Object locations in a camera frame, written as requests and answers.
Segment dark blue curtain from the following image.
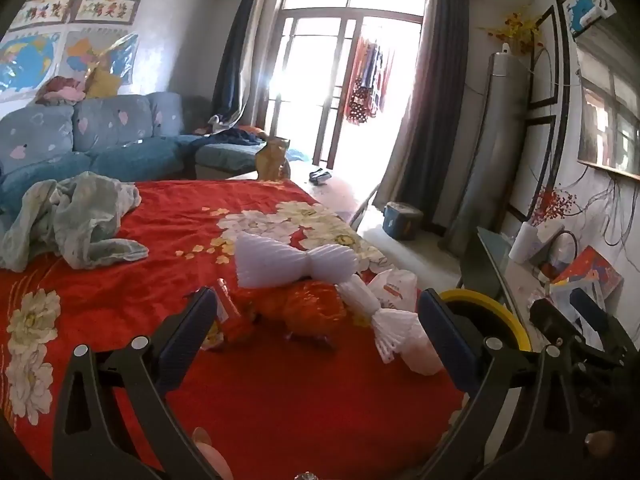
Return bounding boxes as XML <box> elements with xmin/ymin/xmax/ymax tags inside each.
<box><xmin>212</xmin><ymin>0</ymin><xmax>261</xmax><ymax>126</ymax></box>

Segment wall television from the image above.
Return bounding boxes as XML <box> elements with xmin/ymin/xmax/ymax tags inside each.
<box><xmin>575</xmin><ymin>15</ymin><xmax>640</xmax><ymax>181</ymax></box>

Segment person's left hand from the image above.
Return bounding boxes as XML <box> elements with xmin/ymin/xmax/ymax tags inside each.
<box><xmin>192</xmin><ymin>427</ymin><xmax>234</xmax><ymax>480</ymax></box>

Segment white flat box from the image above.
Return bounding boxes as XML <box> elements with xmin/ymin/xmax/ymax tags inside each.
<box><xmin>535</xmin><ymin>220</ymin><xmax>566</xmax><ymax>256</ymax></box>

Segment blue sofa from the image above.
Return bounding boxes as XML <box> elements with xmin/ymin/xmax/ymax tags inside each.
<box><xmin>0</xmin><ymin>91</ymin><xmax>301</xmax><ymax>211</ymax></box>

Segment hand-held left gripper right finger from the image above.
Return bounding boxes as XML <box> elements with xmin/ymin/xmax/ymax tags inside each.
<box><xmin>418</xmin><ymin>287</ymin><xmax>588</xmax><ymax>480</ymax></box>

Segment grey brown curtain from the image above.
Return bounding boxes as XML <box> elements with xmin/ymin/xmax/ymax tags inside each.
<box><xmin>395</xmin><ymin>0</ymin><xmax>471</xmax><ymax>233</ymax></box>

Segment red snack wrapper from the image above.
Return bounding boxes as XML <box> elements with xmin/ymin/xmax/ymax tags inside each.
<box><xmin>200</xmin><ymin>282</ymin><xmax>256</xmax><ymax>353</ymax></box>

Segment hanging colourful clothes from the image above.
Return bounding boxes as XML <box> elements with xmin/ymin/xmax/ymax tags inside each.
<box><xmin>342</xmin><ymin>35</ymin><xmax>396</xmax><ymax>126</ymax></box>

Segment glass balcony door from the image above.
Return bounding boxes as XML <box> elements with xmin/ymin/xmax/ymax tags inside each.
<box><xmin>240</xmin><ymin>0</ymin><xmax>431</xmax><ymax>171</ymax></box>

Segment country map poster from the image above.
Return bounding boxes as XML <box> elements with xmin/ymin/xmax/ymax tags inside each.
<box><xmin>62</xmin><ymin>30</ymin><xmax>140</xmax><ymax>86</ymax></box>

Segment blue wall picture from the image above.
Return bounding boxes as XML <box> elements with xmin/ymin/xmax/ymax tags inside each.
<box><xmin>562</xmin><ymin>0</ymin><xmax>618</xmax><ymax>38</ymax></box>

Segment blue storage box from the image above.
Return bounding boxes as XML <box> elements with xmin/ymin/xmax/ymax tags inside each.
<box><xmin>382</xmin><ymin>201</ymin><xmax>423</xmax><ymax>241</ymax></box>

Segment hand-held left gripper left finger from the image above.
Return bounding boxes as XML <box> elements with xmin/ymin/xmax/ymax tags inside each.
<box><xmin>52</xmin><ymin>286</ymin><xmax>221</xmax><ymax>480</ymax></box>

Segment black wall cables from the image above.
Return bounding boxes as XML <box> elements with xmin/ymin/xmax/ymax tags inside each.
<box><xmin>590</xmin><ymin>170</ymin><xmax>640</xmax><ymax>261</ymax></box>

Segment pile of red pink clothes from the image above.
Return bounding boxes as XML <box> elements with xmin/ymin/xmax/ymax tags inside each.
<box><xmin>35</xmin><ymin>76</ymin><xmax>86</xmax><ymax>106</ymax></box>

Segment black looped cable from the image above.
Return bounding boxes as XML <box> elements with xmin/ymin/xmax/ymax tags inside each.
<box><xmin>550</xmin><ymin>230</ymin><xmax>581</xmax><ymax>266</ymax></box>

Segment brown paper bag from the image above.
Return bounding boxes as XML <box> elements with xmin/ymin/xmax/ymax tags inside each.
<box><xmin>255</xmin><ymin>136</ymin><xmax>293</xmax><ymax>181</ymax></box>

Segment white plastic bag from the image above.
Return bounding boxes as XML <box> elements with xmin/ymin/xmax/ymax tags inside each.
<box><xmin>367</xmin><ymin>269</ymin><xmax>451</xmax><ymax>376</ymax></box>

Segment large white foam net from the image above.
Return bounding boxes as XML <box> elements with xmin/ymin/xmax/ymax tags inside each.
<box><xmin>235</xmin><ymin>231</ymin><xmax>361</xmax><ymax>291</ymax></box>

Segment light blue crumpled cloth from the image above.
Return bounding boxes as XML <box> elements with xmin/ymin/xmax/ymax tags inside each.
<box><xmin>0</xmin><ymin>171</ymin><xmax>151</xmax><ymax>273</ymax></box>

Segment world map poster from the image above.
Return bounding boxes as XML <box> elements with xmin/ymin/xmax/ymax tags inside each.
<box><xmin>0</xmin><ymin>32</ymin><xmax>61</xmax><ymax>103</ymax></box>

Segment glass top television cabinet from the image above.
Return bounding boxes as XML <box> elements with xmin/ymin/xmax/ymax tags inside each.
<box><xmin>460</xmin><ymin>226</ymin><xmax>551</xmax><ymax>331</ymax></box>

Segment yellow pillow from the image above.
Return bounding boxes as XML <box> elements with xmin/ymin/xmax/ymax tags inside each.
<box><xmin>85</xmin><ymin>67</ymin><xmax>121</xmax><ymax>100</ymax></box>

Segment small white foam net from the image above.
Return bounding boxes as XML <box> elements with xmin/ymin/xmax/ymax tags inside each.
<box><xmin>337</xmin><ymin>280</ymin><xmax>426</xmax><ymax>365</ymax></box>

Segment framed calligraphy picture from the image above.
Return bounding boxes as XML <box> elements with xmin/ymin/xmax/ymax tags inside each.
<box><xmin>75</xmin><ymin>0</ymin><xmax>138</xmax><ymax>25</ymax></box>
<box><xmin>7</xmin><ymin>0</ymin><xmax>76</xmax><ymax>31</ymax></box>

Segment yellow artificial flowers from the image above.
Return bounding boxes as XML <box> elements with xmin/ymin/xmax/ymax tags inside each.
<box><xmin>477</xmin><ymin>7</ymin><xmax>543</xmax><ymax>56</ymax></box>

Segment white vase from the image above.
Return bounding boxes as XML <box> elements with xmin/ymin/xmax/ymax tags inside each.
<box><xmin>509</xmin><ymin>221</ymin><xmax>538</xmax><ymax>263</ymax></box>

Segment dark clothes on sofa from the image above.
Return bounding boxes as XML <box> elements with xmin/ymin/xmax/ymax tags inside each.
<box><xmin>207</xmin><ymin>125</ymin><xmax>268</xmax><ymax>147</ymax></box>

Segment red floral blanket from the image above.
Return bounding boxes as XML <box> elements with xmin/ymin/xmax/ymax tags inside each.
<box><xmin>0</xmin><ymin>177</ymin><xmax>468</xmax><ymax>480</ymax></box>

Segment grey standing air conditioner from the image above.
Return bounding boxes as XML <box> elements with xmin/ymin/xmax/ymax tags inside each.
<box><xmin>445</xmin><ymin>52</ymin><xmax>531</xmax><ymax>256</ymax></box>

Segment orange plastic bag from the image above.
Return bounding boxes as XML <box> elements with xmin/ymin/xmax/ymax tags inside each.
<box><xmin>232</xmin><ymin>280</ymin><xmax>348</xmax><ymax>346</ymax></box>

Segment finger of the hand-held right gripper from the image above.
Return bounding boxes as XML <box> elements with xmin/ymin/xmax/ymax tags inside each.
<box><xmin>530</xmin><ymin>299</ymin><xmax>601</xmax><ymax>356</ymax></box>
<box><xmin>570</xmin><ymin>287</ymin><xmax>640</xmax><ymax>356</ymax></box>

